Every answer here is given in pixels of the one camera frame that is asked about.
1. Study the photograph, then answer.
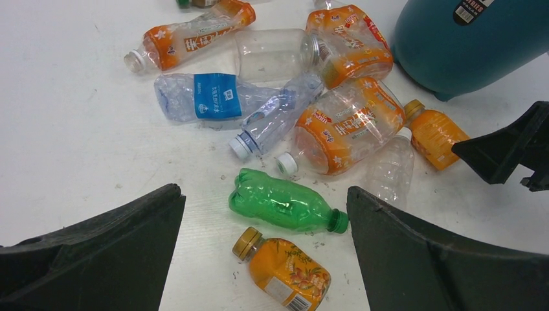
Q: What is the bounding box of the green cap coffee bottle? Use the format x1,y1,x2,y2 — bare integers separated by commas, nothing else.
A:
176,0,219,9

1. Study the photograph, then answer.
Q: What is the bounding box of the clear bottle white cap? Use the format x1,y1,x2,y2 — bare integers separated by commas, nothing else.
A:
229,73,324,161

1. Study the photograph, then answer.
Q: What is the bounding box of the clear plastic jar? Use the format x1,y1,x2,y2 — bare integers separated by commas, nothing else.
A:
234,29,320,82

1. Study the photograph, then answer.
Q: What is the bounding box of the green plastic bottle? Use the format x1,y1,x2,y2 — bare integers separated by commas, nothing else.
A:
229,168,349,234

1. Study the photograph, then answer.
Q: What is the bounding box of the slim orange label bottle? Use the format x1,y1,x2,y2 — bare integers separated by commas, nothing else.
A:
124,1,256,74

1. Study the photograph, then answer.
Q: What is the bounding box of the crushed orange label bottle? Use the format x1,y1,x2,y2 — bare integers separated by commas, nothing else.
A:
306,1,394,89

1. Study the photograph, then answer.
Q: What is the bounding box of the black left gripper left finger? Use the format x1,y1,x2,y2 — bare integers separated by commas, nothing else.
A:
1,183,186,310

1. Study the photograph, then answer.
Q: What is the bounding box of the large orange label bottle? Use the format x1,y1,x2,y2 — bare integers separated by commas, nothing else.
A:
276,77,406,176

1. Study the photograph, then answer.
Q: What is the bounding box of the orange juice bottle near bin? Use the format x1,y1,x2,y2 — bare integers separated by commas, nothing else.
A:
404,100,470,171

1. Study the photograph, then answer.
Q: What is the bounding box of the blue label crushed bottle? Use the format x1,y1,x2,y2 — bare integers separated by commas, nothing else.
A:
154,73,296,123

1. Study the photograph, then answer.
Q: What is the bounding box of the teal plastic bin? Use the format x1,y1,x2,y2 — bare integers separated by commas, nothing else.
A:
390,0,548,102

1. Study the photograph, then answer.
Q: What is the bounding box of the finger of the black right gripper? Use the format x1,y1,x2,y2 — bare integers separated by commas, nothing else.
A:
451,101,548,192

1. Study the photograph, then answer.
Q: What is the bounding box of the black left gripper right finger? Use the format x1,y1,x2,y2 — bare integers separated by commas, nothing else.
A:
346,186,548,310

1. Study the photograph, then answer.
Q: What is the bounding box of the clear Pocari Sweat bottle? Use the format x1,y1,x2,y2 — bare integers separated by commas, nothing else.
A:
363,127,414,211

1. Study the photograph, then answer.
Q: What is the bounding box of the small orange juice bottle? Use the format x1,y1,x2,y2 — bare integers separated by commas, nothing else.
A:
232,227,331,311

